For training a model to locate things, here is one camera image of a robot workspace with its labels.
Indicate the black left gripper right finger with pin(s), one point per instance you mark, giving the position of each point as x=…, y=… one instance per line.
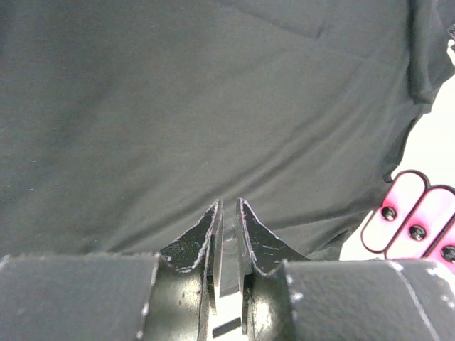
x=261, y=255

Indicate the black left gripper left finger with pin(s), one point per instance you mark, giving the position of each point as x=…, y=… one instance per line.
x=189, y=275

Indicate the black and pink drawer box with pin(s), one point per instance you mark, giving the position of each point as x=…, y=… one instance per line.
x=414, y=221

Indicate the black t shirt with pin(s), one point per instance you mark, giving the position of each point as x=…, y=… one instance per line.
x=121, y=121

